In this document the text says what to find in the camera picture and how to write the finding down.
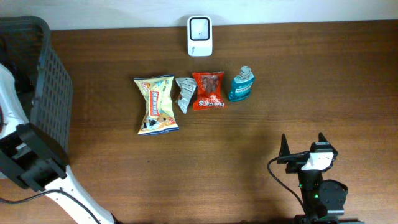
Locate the blue mouthwash bottle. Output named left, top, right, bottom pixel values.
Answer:
left=229, top=66, right=255, bottom=102

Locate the red snack bag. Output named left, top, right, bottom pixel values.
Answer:
left=192, top=72, right=227, bottom=111

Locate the silver foil packet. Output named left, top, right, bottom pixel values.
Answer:
left=176, top=77, right=197, bottom=114

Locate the yellow chip bag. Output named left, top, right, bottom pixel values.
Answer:
left=134, top=74, right=179, bottom=136

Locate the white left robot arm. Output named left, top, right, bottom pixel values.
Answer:
left=1, top=65, right=116, bottom=223

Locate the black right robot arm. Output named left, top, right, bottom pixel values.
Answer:
left=274, top=133, right=361, bottom=224

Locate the white black barcode scanner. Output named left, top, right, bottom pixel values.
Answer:
left=187, top=16, right=213, bottom=57

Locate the grey plastic mesh basket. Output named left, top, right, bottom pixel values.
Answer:
left=1, top=16, right=73, bottom=153

